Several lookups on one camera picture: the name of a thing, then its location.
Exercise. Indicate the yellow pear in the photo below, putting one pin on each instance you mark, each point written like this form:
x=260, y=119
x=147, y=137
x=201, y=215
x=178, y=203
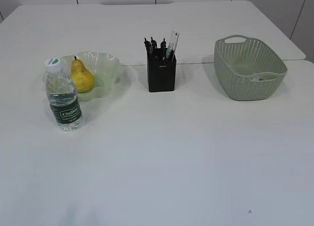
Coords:
x=82, y=78

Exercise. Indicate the green woven plastic basket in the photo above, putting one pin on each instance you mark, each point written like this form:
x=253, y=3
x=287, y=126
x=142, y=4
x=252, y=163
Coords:
x=238, y=58

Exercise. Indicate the clear water bottle green label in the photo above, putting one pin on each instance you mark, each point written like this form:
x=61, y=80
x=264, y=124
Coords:
x=62, y=96

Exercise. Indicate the green utility knife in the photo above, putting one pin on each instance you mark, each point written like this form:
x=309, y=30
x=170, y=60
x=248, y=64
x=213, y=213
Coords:
x=169, y=54

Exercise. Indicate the clear plastic ruler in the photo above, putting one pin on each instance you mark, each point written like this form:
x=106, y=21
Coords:
x=174, y=40

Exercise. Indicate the black pen front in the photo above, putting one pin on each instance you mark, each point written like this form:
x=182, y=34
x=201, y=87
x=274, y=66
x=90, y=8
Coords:
x=163, y=50

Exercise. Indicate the black square pen holder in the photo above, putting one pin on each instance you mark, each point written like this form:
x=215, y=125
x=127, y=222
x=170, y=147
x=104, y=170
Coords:
x=161, y=75

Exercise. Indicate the yellow waste paper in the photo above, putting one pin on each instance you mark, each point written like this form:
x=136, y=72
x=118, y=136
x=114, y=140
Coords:
x=262, y=78

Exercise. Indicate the black pen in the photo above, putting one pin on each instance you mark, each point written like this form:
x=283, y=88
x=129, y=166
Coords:
x=163, y=50
x=148, y=47
x=153, y=46

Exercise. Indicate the pale green wavy plate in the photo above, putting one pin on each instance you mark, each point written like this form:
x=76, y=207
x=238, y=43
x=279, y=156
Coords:
x=104, y=67

